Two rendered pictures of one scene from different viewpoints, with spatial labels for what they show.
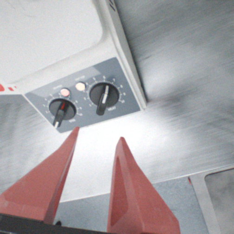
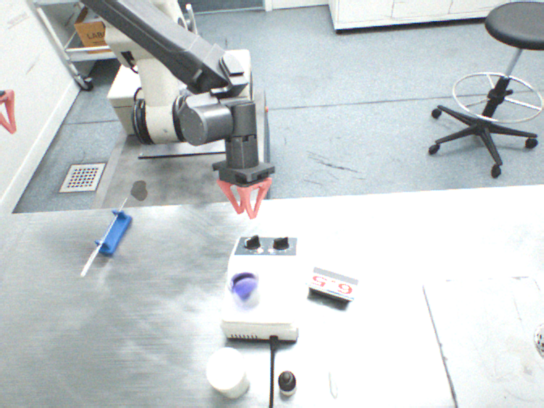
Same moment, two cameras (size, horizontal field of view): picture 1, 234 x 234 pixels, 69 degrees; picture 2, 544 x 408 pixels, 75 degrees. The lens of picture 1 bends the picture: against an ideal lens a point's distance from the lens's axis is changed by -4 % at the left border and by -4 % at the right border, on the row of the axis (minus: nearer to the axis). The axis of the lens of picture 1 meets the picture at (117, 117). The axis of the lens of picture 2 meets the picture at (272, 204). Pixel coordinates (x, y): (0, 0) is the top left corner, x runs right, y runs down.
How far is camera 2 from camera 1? 56 cm
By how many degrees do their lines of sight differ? 36
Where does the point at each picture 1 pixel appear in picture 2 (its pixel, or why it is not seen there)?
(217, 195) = not seen: hidden behind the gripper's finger
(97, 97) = (255, 244)
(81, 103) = (267, 245)
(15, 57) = (279, 265)
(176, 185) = not seen: hidden behind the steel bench
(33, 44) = (265, 266)
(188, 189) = not seen: hidden behind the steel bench
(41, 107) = (292, 249)
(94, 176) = (295, 210)
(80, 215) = (449, 184)
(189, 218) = (291, 168)
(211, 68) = (198, 252)
